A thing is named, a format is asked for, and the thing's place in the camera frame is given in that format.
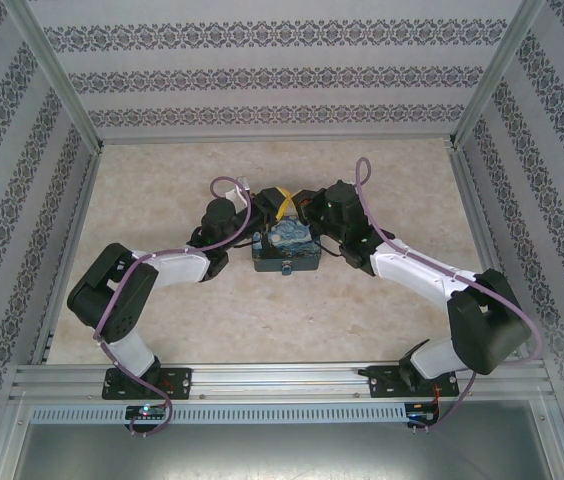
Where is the aluminium frame post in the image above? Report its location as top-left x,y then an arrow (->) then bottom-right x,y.
447,0 -> 547,150
7,0 -> 107,152

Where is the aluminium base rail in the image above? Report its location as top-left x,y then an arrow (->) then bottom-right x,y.
10,363 -> 552,402

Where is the aluminium side rail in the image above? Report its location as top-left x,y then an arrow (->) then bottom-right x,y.
449,147 -> 532,362
30,148 -> 104,366

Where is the starry night painted metal box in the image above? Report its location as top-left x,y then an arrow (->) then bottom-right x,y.
251,217 -> 321,275

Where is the right controller circuit board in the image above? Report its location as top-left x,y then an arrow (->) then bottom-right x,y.
408,402 -> 442,425

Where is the controller circuit board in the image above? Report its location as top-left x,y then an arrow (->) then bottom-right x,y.
125,404 -> 168,421
408,402 -> 442,425

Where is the slotted grey cable duct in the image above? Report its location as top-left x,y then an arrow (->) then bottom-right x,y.
29,403 -> 409,424

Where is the left controller circuit board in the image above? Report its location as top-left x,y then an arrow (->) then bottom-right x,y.
125,404 -> 168,421

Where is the aluminium back rail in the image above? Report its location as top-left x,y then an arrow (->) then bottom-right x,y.
99,133 -> 458,147

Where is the grey sheet metal panel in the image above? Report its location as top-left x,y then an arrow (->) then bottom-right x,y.
9,422 -> 561,480

